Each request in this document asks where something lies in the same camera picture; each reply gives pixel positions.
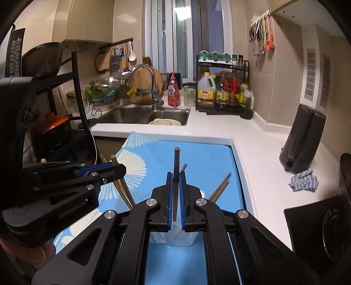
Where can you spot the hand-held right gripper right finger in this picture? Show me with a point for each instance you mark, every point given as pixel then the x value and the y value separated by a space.
pixel 182 208

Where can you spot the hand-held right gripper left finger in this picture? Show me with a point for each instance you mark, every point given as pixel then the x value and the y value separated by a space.
pixel 170 208

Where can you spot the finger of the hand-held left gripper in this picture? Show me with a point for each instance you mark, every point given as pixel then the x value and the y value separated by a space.
pixel 112 171
pixel 54 167

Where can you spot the wooden chopstick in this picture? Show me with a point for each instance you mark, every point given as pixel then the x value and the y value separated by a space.
pixel 183 167
pixel 103 159
pixel 222 190
pixel 222 182
pixel 114 160

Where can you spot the clear plastic cup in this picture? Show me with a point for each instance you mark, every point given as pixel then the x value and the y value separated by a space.
pixel 164 238

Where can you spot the person's left hand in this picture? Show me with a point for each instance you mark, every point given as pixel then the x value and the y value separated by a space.
pixel 27 254

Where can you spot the black pot with orange lid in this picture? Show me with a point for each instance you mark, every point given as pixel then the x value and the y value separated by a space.
pixel 54 128

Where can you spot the blue bird-print mat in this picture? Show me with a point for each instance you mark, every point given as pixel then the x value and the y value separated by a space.
pixel 208 159

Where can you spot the steel sink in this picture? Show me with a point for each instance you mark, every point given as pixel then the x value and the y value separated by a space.
pixel 129 116

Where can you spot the black round pan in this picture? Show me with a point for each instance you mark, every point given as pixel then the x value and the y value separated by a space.
pixel 41 60

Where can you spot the black shelving rack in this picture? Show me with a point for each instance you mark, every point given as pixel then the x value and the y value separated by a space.
pixel 79 96

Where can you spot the black appliance panel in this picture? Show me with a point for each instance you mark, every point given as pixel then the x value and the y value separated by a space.
pixel 15 52

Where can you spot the white plate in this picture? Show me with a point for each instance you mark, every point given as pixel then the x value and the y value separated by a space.
pixel 164 122

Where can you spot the green plastic colander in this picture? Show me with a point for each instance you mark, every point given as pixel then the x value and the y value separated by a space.
pixel 101 94

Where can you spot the yellow sponge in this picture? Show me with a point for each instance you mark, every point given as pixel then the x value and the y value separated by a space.
pixel 131 91

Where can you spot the metal strainer bowl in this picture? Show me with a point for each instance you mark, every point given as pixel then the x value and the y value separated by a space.
pixel 105 83

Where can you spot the round wooden cutting board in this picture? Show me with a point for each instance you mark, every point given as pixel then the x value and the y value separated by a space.
pixel 142 79

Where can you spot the red detergent bottle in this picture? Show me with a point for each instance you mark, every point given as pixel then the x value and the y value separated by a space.
pixel 172 94

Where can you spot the steel kitchen faucet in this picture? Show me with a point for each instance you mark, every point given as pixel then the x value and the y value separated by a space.
pixel 153 82

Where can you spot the hanging wooden paddle board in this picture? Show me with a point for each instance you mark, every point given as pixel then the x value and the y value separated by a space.
pixel 102 61

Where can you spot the glass jar with green lid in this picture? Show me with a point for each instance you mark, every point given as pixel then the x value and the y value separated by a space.
pixel 189 97

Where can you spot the hanging metal grater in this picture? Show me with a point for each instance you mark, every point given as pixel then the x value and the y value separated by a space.
pixel 115 61

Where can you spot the hanging white ladle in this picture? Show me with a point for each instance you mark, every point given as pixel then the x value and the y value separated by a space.
pixel 132 56

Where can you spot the cooking oil jug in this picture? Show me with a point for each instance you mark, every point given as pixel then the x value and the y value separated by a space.
pixel 205 93

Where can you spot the red capped sauce bottle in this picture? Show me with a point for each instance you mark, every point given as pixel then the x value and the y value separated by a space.
pixel 222 94

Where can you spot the dark red sauce bottle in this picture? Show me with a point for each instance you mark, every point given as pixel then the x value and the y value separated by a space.
pixel 233 96

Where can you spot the blue checked cloth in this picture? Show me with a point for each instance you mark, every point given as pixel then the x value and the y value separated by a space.
pixel 303 182

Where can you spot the green yellow bottle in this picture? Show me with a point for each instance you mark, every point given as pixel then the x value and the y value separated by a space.
pixel 243 96

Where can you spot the black gas stove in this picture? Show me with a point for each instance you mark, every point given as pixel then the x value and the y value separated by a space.
pixel 315 233

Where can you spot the black spice rack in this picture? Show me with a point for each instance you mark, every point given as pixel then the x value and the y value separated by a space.
pixel 246 71

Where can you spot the window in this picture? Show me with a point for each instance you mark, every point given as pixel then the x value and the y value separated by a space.
pixel 192 41

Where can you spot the row of spice jars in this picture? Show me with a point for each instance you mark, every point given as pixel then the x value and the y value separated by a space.
pixel 219 57

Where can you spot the hanging metal scissors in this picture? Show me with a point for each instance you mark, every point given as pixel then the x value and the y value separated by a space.
pixel 256 41

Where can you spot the hanging orange brush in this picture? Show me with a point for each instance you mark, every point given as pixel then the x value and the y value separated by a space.
pixel 270 41

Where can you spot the beige range hood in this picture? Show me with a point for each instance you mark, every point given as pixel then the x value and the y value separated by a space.
pixel 307 11

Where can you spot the white wall vent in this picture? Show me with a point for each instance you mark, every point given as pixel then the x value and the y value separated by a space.
pixel 310 74
pixel 325 79

